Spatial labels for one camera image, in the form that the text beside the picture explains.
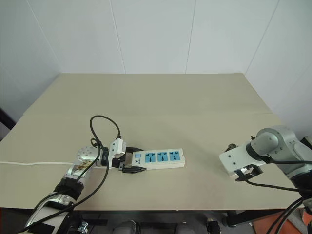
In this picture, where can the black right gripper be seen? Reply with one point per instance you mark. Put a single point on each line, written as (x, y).
(256, 170)

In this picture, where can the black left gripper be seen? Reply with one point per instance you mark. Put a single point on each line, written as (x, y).
(124, 159)

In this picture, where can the white power strip blue sockets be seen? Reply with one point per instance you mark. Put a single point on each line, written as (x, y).
(161, 158)

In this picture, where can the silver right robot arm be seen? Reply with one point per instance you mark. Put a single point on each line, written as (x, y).
(278, 146)

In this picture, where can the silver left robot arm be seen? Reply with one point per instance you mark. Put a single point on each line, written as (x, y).
(80, 168)

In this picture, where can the orange object under table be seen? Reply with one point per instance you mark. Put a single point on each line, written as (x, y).
(296, 223)

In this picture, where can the dark rounded shape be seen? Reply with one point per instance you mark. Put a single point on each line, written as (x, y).
(124, 228)
(185, 229)

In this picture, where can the silver metal clamp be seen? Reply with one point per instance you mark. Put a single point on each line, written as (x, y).
(83, 226)

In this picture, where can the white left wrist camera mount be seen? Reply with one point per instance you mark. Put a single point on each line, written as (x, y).
(117, 147)

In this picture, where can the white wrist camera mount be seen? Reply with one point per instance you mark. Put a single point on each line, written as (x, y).
(235, 158)
(117, 147)

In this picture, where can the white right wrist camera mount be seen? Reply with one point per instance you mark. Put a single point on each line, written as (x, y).
(235, 158)

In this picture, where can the black bar at wall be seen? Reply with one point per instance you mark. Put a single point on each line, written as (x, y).
(6, 118)

